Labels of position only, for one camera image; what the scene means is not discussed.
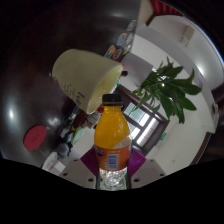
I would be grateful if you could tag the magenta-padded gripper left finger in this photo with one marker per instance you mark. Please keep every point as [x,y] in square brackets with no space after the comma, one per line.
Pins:
[78,173]

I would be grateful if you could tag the round printed coaster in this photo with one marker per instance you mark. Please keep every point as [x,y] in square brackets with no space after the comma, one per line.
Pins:
[132,25]
[117,54]

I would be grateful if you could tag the small potted leafy plant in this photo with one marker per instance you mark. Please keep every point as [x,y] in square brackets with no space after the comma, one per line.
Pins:
[170,86]

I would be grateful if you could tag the grey ball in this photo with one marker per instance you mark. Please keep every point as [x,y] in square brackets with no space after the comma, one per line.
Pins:
[62,150]

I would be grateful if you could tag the dark wooden glazed door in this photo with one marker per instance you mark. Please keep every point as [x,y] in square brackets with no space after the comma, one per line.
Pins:
[146,131]

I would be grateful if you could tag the flat round red coaster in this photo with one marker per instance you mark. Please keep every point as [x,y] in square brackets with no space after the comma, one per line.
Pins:
[34,137]

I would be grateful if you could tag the red sofa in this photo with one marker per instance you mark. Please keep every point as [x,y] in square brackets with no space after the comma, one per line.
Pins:
[163,7]

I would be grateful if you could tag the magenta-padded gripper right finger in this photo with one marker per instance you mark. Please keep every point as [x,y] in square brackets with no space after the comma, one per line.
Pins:
[148,173]

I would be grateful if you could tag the white printed paper sheet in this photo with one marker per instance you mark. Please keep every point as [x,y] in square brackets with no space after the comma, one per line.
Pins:
[53,161]

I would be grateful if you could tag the green exit sign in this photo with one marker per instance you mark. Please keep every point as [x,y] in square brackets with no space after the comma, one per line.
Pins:
[163,136]

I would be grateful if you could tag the clear orange drink bottle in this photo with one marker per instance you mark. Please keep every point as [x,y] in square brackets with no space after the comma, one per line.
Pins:
[111,133]

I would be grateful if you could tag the green book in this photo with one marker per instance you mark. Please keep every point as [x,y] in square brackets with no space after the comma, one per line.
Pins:
[78,135]

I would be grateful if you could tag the cream paper cup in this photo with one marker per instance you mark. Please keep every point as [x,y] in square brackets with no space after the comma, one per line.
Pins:
[83,76]

